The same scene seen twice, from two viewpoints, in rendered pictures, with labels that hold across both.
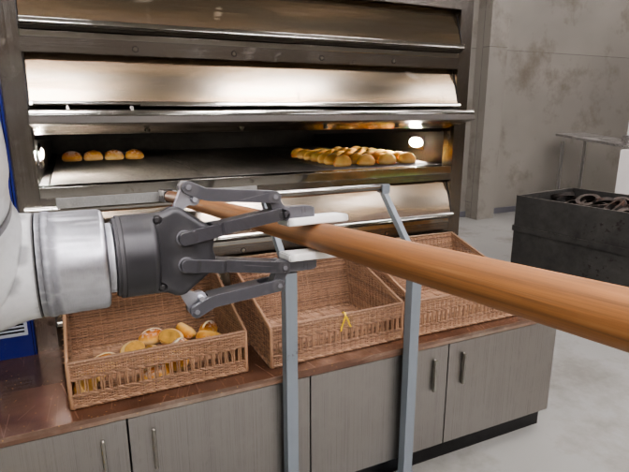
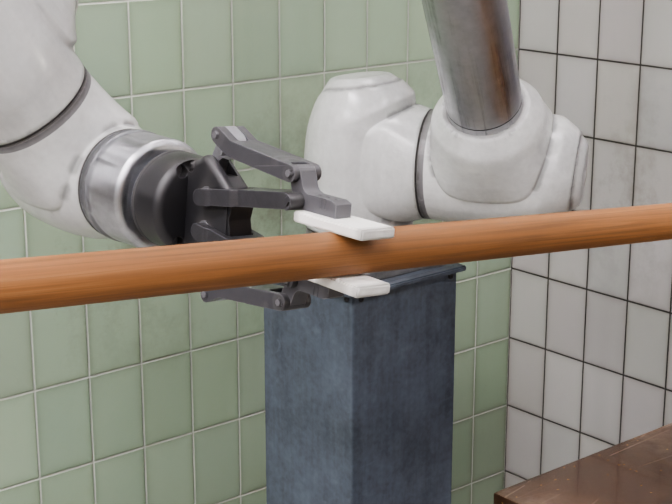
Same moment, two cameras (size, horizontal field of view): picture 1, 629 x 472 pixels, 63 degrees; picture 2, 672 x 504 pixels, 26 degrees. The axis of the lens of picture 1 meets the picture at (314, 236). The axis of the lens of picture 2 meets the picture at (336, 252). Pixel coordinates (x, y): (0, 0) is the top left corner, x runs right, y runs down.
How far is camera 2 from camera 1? 0.95 m
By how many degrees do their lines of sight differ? 72
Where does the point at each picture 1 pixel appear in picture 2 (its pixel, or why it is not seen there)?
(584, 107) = not seen: outside the picture
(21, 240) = (81, 150)
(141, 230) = (158, 171)
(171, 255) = (195, 213)
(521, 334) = not seen: outside the picture
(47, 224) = (109, 141)
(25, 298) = (75, 207)
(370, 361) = not seen: outside the picture
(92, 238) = (117, 165)
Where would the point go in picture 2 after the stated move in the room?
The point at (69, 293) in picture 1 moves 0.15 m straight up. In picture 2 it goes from (97, 216) to (88, 20)
